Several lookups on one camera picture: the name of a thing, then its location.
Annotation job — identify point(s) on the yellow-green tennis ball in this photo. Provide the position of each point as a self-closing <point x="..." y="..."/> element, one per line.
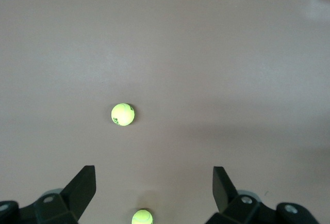
<point x="142" y="217"/>
<point x="123" y="114"/>

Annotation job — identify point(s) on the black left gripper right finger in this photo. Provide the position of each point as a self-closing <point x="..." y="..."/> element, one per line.
<point x="239" y="208"/>

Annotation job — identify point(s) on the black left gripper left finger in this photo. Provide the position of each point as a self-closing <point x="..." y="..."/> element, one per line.
<point x="64" y="206"/>

